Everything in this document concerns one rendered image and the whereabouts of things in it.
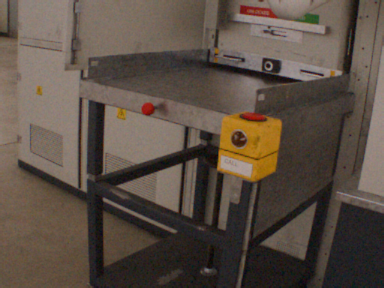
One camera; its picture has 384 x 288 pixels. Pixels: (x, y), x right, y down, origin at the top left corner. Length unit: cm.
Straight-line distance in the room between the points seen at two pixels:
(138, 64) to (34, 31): 133
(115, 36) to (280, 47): 59
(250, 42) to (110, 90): 64
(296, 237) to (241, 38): 79
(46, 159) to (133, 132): 78
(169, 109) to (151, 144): 98
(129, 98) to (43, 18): 151
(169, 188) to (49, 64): 102
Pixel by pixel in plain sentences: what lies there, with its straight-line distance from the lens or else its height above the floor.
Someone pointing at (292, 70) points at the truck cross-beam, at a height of 89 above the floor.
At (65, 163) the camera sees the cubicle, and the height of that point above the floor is 18.
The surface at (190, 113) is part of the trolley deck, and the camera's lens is 116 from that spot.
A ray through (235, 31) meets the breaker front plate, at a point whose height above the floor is 100.
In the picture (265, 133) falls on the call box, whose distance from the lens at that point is 80.
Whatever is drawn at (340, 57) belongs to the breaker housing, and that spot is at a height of 97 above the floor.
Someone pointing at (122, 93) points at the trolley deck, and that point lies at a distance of 130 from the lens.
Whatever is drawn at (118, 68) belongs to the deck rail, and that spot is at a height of 87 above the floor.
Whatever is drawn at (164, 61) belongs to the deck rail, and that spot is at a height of 88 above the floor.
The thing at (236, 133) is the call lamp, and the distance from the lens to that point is 80.
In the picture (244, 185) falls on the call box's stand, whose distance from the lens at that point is 86.
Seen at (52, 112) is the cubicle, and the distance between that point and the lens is 270.
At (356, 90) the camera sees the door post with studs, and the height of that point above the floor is 86.
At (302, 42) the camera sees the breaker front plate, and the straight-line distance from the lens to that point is 167.
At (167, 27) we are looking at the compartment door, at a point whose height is 99.
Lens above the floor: 109
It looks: 17 degrees down
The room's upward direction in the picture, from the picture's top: 5 degrees clockwise
